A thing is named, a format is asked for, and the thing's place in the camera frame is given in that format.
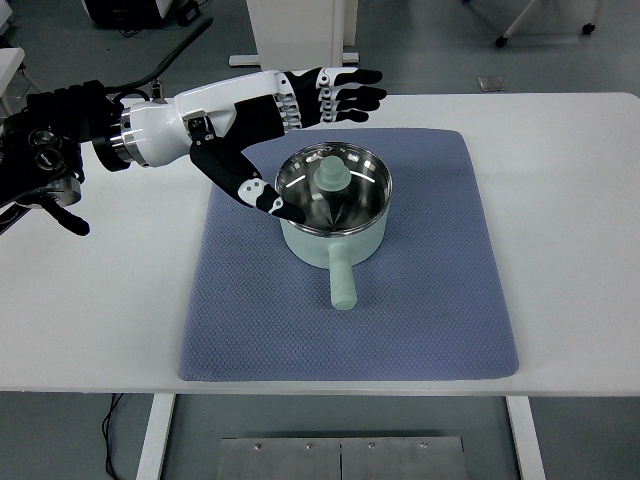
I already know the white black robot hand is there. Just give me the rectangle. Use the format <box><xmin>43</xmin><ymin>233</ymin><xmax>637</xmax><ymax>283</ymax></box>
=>
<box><xmin>128</xmin><ymin>66</ymin><xmax>389</xmax><ymax>225</ymax></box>

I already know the glass lid with green knob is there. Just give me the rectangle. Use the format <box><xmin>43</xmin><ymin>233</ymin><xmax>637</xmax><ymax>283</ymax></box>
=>
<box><xmin>276</xmin><ymin>142</ymin><xmax>393</xmax><ymax>235</ymax></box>

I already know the green pot with handle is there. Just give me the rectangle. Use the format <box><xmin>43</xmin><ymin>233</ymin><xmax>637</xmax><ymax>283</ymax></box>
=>
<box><xmin>275</xmin><ymin>142</ymin><xmax>394</xmax><ymax>312</ymax></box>

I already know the small black box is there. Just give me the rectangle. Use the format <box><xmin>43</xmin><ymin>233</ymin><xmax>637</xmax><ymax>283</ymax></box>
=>
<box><xmin>174</xmin><ymin>0</ymin><xmax>204</xmax><ymax>27</ymax></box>

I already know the black and white machine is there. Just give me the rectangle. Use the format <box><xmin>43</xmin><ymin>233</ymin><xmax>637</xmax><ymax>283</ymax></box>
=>
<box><xmin>82</xmin><ymin>0</ymin><xmax>174</xmax><ymax>30</ymax></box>

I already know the blue textured mat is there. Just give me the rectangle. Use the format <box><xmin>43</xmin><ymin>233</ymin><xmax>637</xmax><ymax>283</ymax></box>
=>
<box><xmin>178</xmin><ymin>127</ymin><xmax>521</xmax><ymax>383</ymax></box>

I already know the white table leg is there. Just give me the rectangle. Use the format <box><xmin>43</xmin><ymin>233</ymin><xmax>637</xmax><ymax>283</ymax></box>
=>
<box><xmin>504</xmin><ymin>396</ymin><xmax>548</xmax><ymax>480</ymax></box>
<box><xmin>135</xmin><ymin>393</ymin><xmax>177</xmax><ymax>480</ymax></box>

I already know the white pedestal cabinet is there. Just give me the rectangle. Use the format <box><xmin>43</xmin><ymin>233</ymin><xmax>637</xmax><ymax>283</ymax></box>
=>
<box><xmin>228</xmin><ymin>0</ymin><xmax>361</xmax><ymax>72</ymax></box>

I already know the white wheeled cart frame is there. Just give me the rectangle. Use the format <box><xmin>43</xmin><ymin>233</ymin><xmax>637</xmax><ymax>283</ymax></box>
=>
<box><xmin>462</xmin><ymin>0</ymin><xmax>599</xmax><ymax>49</ymax></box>

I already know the black floor cable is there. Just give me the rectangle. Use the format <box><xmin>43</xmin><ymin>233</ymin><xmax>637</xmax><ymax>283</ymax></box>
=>
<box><xmin>102</xmin><ymin>393</ymin><xmax>126</xmax><ymax>480</ymax></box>

